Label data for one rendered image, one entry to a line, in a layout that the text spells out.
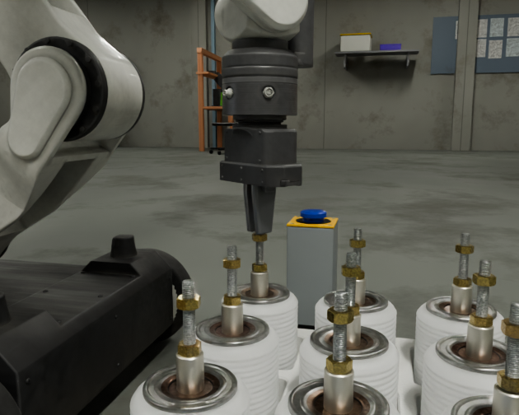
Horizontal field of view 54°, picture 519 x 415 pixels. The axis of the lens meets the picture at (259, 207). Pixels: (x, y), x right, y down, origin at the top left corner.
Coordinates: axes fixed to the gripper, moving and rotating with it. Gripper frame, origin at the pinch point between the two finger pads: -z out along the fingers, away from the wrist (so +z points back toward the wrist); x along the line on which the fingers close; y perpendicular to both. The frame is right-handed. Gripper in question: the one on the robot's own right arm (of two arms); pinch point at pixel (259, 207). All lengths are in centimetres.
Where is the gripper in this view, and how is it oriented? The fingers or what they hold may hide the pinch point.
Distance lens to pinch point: 62.2
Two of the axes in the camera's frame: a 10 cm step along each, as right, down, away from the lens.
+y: -7.8, 1.0, -6.2
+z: 0.0, -9.9, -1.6
